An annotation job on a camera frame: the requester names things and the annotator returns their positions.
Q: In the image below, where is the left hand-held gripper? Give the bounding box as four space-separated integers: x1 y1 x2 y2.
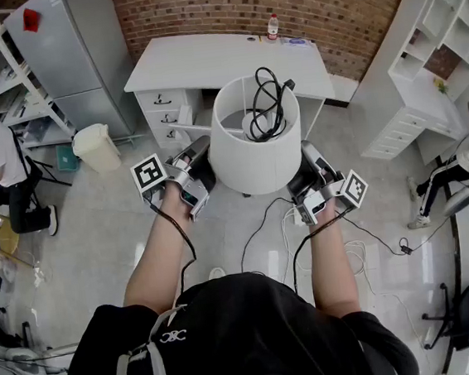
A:
128 134 222 228

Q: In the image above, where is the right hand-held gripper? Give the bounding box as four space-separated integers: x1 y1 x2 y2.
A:
282 134 373 229

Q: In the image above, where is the white table lamp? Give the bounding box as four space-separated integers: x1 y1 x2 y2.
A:
199 63 309 202

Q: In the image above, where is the person's right forearm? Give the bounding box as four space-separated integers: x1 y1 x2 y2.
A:
302 199 364 321

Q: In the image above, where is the person's left forearm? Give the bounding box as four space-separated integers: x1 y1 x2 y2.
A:
112 181 204 308

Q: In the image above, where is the white desk with drawers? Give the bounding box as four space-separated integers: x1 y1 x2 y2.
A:
118 20 341 161

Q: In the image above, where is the cream trash bin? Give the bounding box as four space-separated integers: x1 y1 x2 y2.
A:
69 121 123 177

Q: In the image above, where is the green plastic crate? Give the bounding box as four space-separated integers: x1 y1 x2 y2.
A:
54 143 82 175

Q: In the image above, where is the blue white wipes packet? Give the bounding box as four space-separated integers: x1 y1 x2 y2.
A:
280 35 315 52

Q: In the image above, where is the white bookshelf cabinet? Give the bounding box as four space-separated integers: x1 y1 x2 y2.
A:
343 0 469 172

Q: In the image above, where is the clear plastic water bottle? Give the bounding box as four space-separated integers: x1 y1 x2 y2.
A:
264 12 283 42

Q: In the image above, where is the yellow flower decoration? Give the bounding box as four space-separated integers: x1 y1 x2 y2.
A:
433 76 452 97

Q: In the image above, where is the person's black t-shirt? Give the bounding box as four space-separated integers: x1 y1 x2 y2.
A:
56 254 422 375

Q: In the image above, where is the silver refrigerator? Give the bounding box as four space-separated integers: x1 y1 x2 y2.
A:
1 0 143 151

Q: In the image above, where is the black office chair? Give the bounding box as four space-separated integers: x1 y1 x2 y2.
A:
418 281 469 368

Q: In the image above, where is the white metal storage shelf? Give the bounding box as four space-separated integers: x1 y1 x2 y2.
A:
0 0 77 152

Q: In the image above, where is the red paper tag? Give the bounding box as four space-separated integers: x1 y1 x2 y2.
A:
21 7 42 36

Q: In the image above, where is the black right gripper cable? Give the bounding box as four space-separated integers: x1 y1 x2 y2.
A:
285 204 368 299

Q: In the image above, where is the black floor cable with adapter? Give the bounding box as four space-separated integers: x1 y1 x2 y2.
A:
339 200 458 262

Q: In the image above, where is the grey shoulder strap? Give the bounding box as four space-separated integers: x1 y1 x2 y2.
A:
101 303 196 375

